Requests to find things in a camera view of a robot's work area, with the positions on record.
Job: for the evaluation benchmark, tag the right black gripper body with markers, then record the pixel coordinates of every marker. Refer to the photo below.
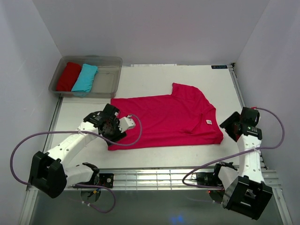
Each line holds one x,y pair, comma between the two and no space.
229,123

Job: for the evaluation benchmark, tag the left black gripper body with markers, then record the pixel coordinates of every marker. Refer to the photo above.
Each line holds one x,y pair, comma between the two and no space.
114,131

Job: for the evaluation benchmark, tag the pink t shirt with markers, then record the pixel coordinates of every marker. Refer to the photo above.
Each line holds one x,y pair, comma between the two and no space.
184,117

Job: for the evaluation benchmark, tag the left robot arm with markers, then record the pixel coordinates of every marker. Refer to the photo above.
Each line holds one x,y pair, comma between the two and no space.
50,171

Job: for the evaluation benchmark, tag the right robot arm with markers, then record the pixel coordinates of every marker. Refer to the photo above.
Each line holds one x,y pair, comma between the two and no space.
245,191

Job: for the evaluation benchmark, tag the cyan rolled t shirt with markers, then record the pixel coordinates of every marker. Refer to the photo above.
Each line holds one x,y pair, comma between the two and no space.
85,79

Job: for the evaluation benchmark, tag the clear plastic bin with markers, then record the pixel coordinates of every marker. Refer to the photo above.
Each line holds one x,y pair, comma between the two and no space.
106,81

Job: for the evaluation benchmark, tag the red rolled t shirt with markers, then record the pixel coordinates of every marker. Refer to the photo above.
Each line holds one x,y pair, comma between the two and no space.
68,77

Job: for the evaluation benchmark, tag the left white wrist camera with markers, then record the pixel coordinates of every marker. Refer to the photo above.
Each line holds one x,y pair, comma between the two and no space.
126,123

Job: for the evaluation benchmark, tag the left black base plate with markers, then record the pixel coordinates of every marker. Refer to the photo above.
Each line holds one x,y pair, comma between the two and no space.
105,180

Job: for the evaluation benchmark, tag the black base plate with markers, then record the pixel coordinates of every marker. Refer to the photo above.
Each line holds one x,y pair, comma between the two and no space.
208,179
105,180

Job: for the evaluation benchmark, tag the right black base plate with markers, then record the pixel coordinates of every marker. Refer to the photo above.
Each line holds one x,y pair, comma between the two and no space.
208,179

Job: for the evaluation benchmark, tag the aluminium frame rail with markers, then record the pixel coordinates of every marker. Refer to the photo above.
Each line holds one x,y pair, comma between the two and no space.
167,179

